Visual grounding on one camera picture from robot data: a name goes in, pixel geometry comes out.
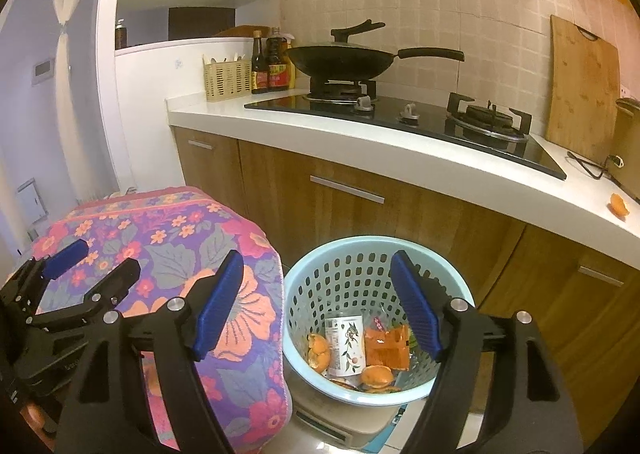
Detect orange peel on counter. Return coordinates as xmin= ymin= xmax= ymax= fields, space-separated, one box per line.
xmin=608 ymin=193 xmax=629 ymax=220

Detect yellow oil bottle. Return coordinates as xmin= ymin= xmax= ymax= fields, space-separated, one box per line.
xmin=284 ymin=35 xmax=297 ymax=89

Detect orange snack wrapper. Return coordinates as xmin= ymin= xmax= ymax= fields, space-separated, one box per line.
xmin=364 ymin=324 xmax=410 ymax=372

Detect beige step stool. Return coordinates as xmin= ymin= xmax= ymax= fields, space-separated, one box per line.
xmin=285 ymin=372 xmax=407 ymax=453

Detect red label sauce bottle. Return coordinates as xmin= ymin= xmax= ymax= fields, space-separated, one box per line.
xmin=266 ymin=27 xmax=290 ymax=91

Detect wooden kitchen cabinet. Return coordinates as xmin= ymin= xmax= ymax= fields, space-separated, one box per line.
xmin=174 ymin=128 xmax=639 ymax=444

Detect bamboo cutting board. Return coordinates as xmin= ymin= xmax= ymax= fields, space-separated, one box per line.
xmin=546 ymin=15 xmax=620 ymax=164

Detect floral cloth covered table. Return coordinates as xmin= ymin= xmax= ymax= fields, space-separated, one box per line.
xmin=29 ymin=188 xmax=292 ymax=453

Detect black wok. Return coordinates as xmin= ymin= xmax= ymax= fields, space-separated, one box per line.
xmin=286 ymin=20 xmax=465 ymax=81

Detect light blue perforated basket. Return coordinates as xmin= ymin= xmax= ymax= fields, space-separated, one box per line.
xmin=282 ymin=235 xmax=475 ymax=408

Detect white countertop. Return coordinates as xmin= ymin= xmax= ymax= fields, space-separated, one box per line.
xmin=166 ymin=93 xmax=639 ymax=268

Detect bird pattern paper cup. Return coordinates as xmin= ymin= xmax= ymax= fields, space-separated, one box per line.
xmin=324 ymin=314 xmax=367 ymax=377

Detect black power cable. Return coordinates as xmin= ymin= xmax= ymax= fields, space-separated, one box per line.
xmin=566 ymin=148 xmax=626 ymax=181

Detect black gas stove top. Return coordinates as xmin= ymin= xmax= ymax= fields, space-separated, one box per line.
xmin=245 ymin=80 xmax=566 ymax=180

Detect beige rice cooker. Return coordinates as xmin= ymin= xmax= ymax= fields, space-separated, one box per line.
xmin=608 ymin=98 xmax=640 ymax=202

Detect dark soy sauce bottle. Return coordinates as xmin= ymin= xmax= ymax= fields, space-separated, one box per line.
xmin=250 ymin=29 xmax=269 ymax=94

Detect orange peel piece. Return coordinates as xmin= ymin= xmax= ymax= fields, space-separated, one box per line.
xmin=360 ymin=365 xmax=395 ymax=389
xmin=306 ymin=334 xmax=331 ymax=374

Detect beige utensil basket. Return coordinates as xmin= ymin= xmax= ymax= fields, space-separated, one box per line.
xmin=203 ymin=58 xmax=250 ymax=102

